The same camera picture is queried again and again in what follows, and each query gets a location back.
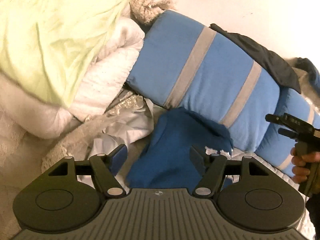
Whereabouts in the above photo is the navy blue sweatshirt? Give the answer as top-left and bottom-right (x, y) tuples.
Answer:
(126, 107), (233, 192)

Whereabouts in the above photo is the person's right hand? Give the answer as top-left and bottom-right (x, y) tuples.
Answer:
(290, 147), (320, 184)

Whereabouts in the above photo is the right blue striped pillow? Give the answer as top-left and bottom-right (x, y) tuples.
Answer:
(255, 88), (319, 177)

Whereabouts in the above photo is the blue striped pillow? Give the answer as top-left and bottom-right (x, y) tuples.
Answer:
(127, 10), (280, 151)
(255, 88), (319, 177)

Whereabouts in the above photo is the silver satin sheet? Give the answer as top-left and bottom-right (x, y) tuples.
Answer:
(74, 96), (165, 192)

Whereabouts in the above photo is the black garment behind pillows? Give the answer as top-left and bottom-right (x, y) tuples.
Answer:
(210, 23), (301, 94)

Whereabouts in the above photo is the white puffy comforter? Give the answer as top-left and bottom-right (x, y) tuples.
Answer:
(1, 16), (145, 139)

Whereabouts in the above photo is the left blue striped pillow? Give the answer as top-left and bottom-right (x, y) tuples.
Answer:
(127, 10), (280, 151)

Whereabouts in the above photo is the light green sheet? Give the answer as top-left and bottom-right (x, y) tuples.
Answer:
(1, 0), (130, 106)

